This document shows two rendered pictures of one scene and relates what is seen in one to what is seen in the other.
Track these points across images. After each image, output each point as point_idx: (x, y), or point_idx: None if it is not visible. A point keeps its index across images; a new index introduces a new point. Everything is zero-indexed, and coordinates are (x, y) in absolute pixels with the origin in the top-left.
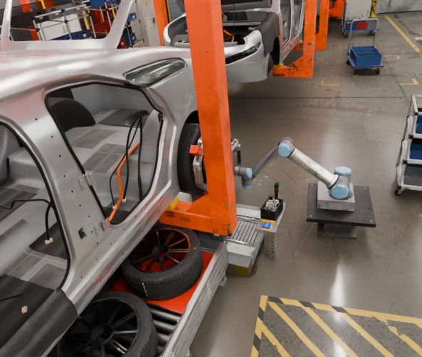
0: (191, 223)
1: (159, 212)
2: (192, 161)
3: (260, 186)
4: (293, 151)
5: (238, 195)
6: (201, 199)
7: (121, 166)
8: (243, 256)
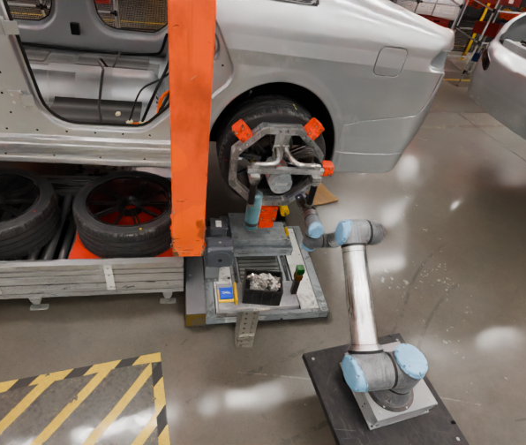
0: None
1: (145, 161)
2: None
3: (377, 282)
4: (349, 246)
5: (339, 262)
6: None
7: None
8: (212, 304)
